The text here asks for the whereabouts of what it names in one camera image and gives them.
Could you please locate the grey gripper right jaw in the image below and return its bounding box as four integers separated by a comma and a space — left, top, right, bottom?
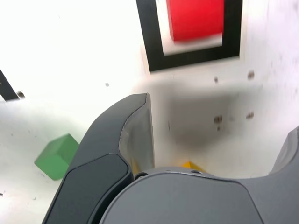
99, 125, 299, 224

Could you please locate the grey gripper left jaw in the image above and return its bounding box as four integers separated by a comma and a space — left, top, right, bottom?
43, 92, 156, 224

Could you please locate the yellow cube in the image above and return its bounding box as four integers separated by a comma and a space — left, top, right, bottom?
182, 161, 207, 174

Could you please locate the green cube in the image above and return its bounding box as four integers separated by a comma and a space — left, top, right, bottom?
34, 133, 80, 181

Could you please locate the red cube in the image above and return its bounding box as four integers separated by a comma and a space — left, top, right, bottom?
166, 0, 226, 43

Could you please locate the black tape square outline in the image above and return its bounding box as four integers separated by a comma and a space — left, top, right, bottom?
135, 0, 243, 73

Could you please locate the black tape strip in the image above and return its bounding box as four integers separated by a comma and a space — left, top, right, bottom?
0, 68, 21, 102

